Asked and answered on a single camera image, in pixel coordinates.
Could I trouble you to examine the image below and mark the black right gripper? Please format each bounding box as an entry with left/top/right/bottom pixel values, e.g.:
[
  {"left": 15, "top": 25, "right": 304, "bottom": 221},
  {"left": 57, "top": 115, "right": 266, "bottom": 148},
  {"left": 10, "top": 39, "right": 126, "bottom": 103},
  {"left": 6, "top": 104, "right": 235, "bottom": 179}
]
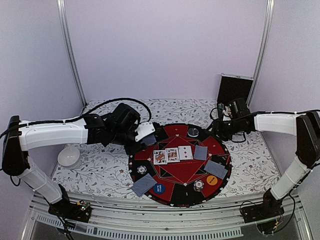
[{"left": 205, "top": 117, "right": 246, "bottom": 142}]

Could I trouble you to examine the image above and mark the blue playing card deck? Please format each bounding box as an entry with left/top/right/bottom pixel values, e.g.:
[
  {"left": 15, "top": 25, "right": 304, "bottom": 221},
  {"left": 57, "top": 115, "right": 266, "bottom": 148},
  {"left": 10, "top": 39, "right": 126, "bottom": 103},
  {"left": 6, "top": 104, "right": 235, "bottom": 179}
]
[{"left": 141, "top": 134, "right": 157, "bottom": 146}]

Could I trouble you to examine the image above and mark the white blue poker chip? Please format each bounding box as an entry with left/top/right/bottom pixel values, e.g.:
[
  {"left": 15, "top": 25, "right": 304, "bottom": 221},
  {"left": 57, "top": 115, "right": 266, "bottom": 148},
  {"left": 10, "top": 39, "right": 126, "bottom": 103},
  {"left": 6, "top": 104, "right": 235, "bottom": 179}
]
[{"left": 136, "top": 165, "right": 148, "bottom": 175}]

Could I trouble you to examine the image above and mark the king of spades card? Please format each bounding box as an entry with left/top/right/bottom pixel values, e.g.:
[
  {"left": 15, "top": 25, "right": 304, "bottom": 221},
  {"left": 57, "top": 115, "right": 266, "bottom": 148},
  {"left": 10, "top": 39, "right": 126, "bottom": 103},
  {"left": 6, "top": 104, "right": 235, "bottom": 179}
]
[{"left": 153, "top": 150, "right": 168, "bottom": 165}]

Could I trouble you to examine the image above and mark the black white dealer button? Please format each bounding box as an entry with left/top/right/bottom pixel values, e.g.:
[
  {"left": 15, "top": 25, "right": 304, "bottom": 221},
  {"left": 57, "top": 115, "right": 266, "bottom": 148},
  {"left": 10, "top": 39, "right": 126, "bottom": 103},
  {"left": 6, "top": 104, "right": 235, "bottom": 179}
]
[{"left": 187, "top": 127, "right": 200, "bottom": 138}]

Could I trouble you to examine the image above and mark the face down community card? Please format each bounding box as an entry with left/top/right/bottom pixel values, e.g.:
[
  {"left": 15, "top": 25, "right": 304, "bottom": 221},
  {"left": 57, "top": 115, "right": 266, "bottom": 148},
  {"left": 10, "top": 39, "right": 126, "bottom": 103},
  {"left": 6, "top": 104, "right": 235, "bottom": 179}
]
[{"left": 193, "top": 145, "right": 208, "bottom": 161}]

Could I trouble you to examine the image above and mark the dealt blue card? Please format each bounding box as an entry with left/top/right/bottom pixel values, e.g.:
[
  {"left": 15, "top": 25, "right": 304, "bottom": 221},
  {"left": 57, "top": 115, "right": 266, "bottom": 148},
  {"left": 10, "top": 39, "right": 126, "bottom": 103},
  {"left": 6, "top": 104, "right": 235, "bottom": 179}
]
[
  {"left": 131, "top": 175, "right": 155, "bottom": 197},
  {"left": 204, "top": 160, "right": 224, "bottom": 176},
  {"left": 211, "top": 164, "right": 228, "bottom": 180},
  {"left": 136, "top": 173, "right": 157, "bottom": 192}
]

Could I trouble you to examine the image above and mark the king of hearts card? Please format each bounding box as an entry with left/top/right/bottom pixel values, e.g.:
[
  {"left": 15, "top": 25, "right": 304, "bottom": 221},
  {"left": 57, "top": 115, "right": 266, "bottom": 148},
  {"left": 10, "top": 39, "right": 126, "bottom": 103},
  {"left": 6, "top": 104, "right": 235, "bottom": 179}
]
[{"left": 165, "top": 147, "right": 180, "bottom": 164}]

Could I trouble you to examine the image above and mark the three of diamonds card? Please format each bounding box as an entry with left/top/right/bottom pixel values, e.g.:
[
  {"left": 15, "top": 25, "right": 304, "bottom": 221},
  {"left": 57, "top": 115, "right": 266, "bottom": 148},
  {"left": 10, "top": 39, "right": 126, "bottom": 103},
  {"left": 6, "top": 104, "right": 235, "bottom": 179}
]
[{"left": 178, "top": 145, "right": 193, "bottom": 161}]

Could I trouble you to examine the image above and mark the blue small blind button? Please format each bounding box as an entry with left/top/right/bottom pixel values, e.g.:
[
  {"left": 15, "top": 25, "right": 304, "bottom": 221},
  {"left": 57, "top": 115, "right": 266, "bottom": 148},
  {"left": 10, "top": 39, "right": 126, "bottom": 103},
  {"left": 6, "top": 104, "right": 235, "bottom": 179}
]
[{"left": 153, "top": 183, "right": 166, "bottom": 195}]

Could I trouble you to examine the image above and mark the orange big blind button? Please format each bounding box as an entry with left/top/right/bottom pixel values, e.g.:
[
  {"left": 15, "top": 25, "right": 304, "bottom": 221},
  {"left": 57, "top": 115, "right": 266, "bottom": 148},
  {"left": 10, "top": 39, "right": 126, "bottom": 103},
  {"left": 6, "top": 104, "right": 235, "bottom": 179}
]
[{"left": 206, "top": 175, "right": 218, "bottom": 186}]

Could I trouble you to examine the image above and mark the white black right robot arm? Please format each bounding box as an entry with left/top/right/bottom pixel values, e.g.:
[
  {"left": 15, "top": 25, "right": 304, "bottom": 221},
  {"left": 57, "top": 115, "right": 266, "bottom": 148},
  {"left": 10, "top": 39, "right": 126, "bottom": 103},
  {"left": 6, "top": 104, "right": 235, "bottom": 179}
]
[{"left": 207, "top": 98, "right": 320, "bottom": 218}]

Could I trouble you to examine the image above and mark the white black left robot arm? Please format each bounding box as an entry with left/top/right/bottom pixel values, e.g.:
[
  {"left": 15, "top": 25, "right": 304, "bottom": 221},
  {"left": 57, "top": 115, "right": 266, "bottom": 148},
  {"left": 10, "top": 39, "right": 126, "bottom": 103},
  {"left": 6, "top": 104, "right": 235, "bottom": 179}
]
[{"left": 0, "top": 98, "right": 156, "bottom": 217}]

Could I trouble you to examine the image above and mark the left poker chip row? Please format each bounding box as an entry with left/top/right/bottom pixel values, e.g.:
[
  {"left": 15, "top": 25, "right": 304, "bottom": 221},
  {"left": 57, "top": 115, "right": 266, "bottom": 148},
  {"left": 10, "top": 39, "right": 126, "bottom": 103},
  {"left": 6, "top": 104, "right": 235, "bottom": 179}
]
[{"left": 217, "top": 103, "right": 225, "bottom": 115}]

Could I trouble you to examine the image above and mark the round red black poker mat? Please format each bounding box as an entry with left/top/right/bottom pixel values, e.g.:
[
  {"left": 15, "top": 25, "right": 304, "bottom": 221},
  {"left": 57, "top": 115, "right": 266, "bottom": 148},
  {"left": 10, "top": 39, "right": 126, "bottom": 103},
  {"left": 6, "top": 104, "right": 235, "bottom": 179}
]
[{"left": 128, "top": 123, "right": 232, "bottom": 207}]

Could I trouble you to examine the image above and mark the white bowl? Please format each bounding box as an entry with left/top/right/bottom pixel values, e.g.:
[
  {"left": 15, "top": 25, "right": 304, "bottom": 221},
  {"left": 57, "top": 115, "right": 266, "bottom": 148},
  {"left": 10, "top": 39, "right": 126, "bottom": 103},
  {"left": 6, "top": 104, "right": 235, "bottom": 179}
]
[{"left": 57, "top": 146, "right": 80, "bottom": 169}]

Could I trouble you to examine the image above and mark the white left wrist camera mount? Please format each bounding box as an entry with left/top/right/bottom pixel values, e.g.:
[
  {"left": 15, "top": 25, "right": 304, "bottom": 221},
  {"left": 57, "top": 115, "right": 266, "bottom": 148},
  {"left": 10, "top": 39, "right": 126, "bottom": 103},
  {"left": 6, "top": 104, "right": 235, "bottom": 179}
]
[{"left": 135, "top": 121, "right": 155, "bottom": 142}]

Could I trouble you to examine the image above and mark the front aluminium rail frame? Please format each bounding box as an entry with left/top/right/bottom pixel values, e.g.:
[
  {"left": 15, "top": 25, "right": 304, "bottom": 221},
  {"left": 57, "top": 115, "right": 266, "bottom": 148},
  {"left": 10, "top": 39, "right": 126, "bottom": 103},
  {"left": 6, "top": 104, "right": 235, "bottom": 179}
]
[{"left": 21, "top": 191, "right": 315, "bottom": 240}]

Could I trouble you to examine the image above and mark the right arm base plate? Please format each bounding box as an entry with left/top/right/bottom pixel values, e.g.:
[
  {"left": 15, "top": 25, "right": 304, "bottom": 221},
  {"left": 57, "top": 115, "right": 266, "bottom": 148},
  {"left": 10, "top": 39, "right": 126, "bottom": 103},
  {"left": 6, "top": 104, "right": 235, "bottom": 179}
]
[{"left": 239, "top": 199, "right": 285, "bottom": 223}]

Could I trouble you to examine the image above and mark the right aluminium frame post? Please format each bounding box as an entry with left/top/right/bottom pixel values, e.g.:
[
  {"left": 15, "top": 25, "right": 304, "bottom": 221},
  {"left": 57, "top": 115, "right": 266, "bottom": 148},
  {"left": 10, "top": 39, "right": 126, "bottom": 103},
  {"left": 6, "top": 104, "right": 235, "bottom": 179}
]
[{"left": 251, "top": 0, "right": 275, "bottom": 81}]

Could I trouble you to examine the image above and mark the aluminium frame post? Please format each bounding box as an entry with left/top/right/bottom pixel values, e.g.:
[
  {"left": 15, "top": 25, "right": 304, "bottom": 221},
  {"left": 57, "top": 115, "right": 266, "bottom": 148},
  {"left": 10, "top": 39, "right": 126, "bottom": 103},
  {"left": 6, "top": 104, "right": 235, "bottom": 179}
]
[
  {"left": 56, "top": 0, "right": 87, "bottom": 108},
  {"left": 251, "top": 0, "right": 275, "bottom": 81}
]

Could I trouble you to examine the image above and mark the left aluminium frame post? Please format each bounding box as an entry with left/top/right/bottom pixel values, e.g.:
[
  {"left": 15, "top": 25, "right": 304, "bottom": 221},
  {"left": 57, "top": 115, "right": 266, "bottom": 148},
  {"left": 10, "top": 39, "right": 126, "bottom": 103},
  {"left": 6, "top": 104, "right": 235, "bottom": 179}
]
[{"left": 56, "top": 0, "right": 87, "bottom": 108}]

